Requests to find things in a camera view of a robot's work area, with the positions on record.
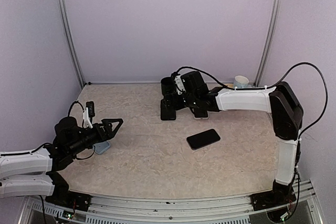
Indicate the right aluminium frame post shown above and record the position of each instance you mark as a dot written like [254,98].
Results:
[267,46]

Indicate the left aluminium frame post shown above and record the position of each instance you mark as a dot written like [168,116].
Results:
[70,42]

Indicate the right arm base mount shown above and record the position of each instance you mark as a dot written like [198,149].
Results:
[270,199]

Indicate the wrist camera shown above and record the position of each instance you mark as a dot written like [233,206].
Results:
[177,80]
[88,115]

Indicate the dark green cup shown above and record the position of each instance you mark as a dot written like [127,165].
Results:
[167,86]

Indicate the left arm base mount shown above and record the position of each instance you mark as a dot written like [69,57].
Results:
[72,200]

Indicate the light blue phone case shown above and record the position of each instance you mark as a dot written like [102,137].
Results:
[100,148]

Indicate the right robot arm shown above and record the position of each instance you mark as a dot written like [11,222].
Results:
[190,91]

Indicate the pink phone case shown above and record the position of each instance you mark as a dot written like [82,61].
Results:
[203,115]

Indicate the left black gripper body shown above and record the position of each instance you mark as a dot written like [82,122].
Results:
[98,137]

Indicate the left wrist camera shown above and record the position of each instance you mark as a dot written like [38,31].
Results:
[88,115]

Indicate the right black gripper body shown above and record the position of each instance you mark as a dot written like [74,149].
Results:
[178,104]

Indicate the beige round plate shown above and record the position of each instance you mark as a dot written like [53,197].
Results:
[229,85]

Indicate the light blue mug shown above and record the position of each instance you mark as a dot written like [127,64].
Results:
[241,82]

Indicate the aluminium frame post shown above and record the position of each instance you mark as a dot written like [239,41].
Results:
[267,46]
[70,42]

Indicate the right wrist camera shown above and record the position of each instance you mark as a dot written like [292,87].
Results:
[177,80]

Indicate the black phone case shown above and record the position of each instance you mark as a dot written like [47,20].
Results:
[166,114]

